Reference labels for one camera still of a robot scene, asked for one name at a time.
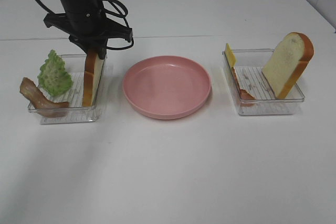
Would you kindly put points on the bacon strip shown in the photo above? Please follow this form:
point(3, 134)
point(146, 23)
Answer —
point(242, 94)
point(44, 106)

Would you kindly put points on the clear right plastic tray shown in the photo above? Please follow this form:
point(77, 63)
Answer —
point(248, 67)

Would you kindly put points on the clear plastic tray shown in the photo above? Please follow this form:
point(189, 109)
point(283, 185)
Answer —
point(248, 67)
point(75, 113)

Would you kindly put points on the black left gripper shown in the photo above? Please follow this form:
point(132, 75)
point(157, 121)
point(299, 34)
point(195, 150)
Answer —
point(86, 27)

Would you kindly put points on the yellow cheese slice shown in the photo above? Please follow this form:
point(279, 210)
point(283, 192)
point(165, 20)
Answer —
point(229, 55)

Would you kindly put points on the green lettuce leaf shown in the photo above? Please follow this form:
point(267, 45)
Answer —
point(53, 77)

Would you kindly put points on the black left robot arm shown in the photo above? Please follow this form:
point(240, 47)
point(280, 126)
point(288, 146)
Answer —
point(98, 7)

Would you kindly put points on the pink plate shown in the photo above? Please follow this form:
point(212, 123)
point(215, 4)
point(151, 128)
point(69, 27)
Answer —
point(166, 87)

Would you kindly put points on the bread slice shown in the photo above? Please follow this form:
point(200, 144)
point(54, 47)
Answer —
point(287, 63)
point(92, 74)

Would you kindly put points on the clear left plastic tray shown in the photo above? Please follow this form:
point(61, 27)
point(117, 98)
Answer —
point(75, 113)

